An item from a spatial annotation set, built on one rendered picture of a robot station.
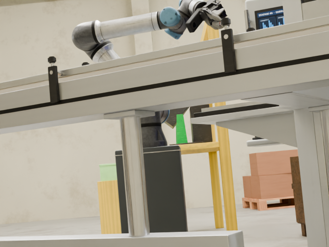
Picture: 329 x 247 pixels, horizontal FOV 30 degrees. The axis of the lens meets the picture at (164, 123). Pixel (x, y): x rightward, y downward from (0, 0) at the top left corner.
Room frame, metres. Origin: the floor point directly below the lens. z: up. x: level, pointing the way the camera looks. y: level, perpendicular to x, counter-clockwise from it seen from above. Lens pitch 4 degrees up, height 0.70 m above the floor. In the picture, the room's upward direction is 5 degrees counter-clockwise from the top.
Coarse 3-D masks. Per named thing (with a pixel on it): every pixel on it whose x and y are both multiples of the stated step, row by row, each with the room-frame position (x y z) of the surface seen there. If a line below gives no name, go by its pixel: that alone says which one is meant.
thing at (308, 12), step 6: (318, 0) 1.99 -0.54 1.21; (324, 0) 1.98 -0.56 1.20; (306, 6) 2.01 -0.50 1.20; (312, 6) 2.00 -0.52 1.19; (318, 6) 1.99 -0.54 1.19; (324, 6) 1.98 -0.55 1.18; (306, 12) 2.01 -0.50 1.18; (312, 12) 2.00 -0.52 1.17; (318, 12) 1.99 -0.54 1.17; (324, 12) 1.98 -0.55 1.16; (306, 18) 2.01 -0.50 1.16; (312, 18) 2.00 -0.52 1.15
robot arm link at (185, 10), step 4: (180, 0) 2.58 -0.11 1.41; (184, 0) 2.55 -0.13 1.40; (188, 0) 2.52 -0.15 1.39; (180, 4) 2.58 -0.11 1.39; (184, 4) 2.54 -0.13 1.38; (188, 4) 2.51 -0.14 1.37; (180, 8) 2.55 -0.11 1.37; (184, 8) 2.54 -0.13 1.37; (184, 12) 2.54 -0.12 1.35; (188, 12) 2.53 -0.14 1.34
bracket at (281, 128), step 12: (240, 120) 2.26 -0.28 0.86; (252, 120) 2.23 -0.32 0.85; (264, 120) 2.21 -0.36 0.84; (276, 120) 2.19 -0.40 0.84; (288, 120) 2.16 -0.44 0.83; (252, 132) 2.23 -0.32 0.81; (264, 132) 2.21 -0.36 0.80; (276, 132) 2.19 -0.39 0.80; (288, 132) 2.16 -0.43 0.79; (288, 144) 2.17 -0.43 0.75
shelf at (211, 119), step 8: (240, 112) 2.16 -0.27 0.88; (248, 112) 2.15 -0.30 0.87; (256, 112) 2.13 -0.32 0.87; (264, 112) 2.12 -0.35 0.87; (272, 112) 2.10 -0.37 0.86; (280, 112) 2.11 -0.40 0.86; (288, 112) 2.14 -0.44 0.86; (192, 120) 2.26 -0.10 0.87; (200, 120) 2.24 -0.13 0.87; (208, 120) 2.23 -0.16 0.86; (216, 120) 2.21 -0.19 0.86; (224, 120) 2.25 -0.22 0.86
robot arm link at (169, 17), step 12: (156, 12) 2.45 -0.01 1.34; (168, 12) 2.40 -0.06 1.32; (84, 24) 2.52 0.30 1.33; (96, 24) 2.49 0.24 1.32; (108, 24) 2.48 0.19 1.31; (120, 24) 2.47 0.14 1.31; (132, 24) 2.46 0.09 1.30; (144, 24) 2.45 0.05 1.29; (156, 24) 2.44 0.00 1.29; (168, 24) 2.41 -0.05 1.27; (180, 24) 2.48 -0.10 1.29; (72, 36) 2.56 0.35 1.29; (84, 36) 2.51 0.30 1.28; (96, 36) 2.49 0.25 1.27; (108, 36) 2.50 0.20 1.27; (120, 36) 2.51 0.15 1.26; (84, 48) 2.57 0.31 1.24
